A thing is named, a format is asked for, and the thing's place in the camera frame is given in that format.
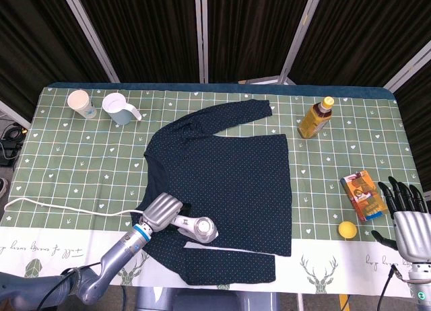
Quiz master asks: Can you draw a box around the white power cord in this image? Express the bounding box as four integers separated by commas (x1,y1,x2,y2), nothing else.
5,197,145,217

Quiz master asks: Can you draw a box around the light blue pitcher white handle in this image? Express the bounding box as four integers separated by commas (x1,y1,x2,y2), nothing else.
102,92,143,126

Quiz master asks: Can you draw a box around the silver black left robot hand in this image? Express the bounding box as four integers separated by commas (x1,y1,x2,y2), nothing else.
139,192,191,234

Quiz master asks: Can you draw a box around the dark navy dotted shirt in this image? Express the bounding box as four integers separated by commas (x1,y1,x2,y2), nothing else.
130,99,292,287

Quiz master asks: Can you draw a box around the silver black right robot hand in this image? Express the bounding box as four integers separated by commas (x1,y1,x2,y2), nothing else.
371,176,431,263

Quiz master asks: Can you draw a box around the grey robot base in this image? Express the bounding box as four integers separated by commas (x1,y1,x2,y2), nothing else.
134,286,280,311

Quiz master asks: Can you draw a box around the white handheld garment steamer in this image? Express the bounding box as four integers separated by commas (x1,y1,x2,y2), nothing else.
173,213,220,243

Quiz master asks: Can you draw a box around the black equipment with cables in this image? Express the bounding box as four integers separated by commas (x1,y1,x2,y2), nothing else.
0,122,26,167

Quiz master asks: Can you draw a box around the yellow ball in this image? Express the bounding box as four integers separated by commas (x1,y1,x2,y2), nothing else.
338,221,358,240

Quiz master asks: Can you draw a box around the black cable with plug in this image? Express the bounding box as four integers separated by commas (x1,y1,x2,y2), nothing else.
375,266,410,311

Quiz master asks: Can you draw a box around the yellow tea bottle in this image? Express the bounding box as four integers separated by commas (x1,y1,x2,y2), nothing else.
297,96,335,139

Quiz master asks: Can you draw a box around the orange snack box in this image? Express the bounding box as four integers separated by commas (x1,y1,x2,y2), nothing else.
339,170,387,223

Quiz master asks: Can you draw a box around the green checkered tablecloth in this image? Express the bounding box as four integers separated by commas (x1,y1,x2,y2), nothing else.
0,85,431,295

